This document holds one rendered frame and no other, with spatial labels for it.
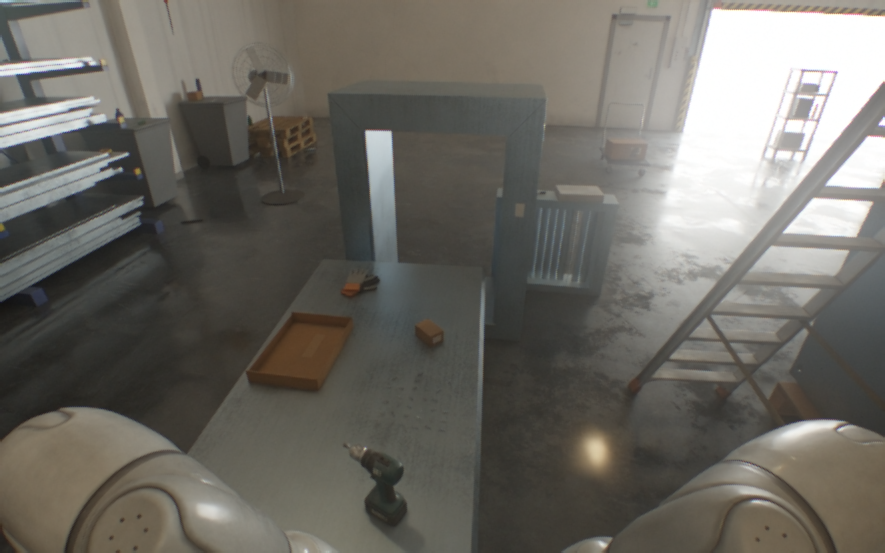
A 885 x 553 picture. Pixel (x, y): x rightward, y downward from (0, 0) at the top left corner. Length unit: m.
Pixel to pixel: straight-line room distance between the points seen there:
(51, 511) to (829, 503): 0.67
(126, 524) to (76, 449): 0.13
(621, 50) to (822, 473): 10.11
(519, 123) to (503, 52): 7.80
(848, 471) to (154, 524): 0.59
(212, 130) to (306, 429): 6.14
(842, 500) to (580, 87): 10.08
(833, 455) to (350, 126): 2.49
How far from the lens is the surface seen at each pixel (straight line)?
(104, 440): 0.55
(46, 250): 4.86
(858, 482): 0.56
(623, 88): 10.55
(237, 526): 0.46
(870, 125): 1.66
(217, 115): 7.29
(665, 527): 0.47
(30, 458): 0.58
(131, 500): 0.44
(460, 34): 10.34
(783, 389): 3.14
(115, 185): 6.36
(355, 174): 2.75
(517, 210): 2.65
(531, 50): 10.28
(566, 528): 2.26
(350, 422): 1.70
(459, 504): 1.48
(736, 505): 0.44
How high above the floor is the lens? 1.89
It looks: 30 degrees down
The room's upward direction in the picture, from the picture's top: straight up
